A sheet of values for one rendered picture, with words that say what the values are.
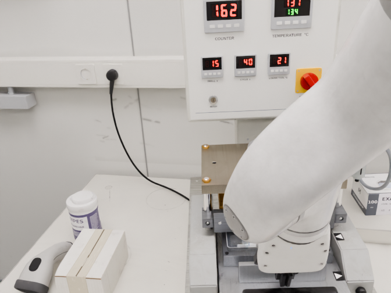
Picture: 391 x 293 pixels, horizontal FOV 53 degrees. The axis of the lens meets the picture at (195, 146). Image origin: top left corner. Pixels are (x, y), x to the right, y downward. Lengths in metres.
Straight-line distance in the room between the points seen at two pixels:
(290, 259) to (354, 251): 0.21
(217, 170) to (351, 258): 0.29
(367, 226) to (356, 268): 0.44
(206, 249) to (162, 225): 0.51
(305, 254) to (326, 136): 0.28
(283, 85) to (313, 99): 0.54
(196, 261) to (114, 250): 0.35
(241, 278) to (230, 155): 0.26
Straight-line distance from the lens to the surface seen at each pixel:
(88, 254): 1.06
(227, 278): 0.75
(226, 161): 0.82
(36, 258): 1.11
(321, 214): 0.50
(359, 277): 0.79
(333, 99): 0.35
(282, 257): 0.60
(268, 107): 0.92
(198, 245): 0.77
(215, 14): 0.85
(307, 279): 0.75
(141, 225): 1.27
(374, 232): 1.22
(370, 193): 1.23
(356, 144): 0.36
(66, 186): 1.74
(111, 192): 1.47
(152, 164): 1.53
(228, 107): 0.90
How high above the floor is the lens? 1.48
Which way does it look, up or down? 25 degrees down
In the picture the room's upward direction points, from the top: 3 degrees counter-clockwise
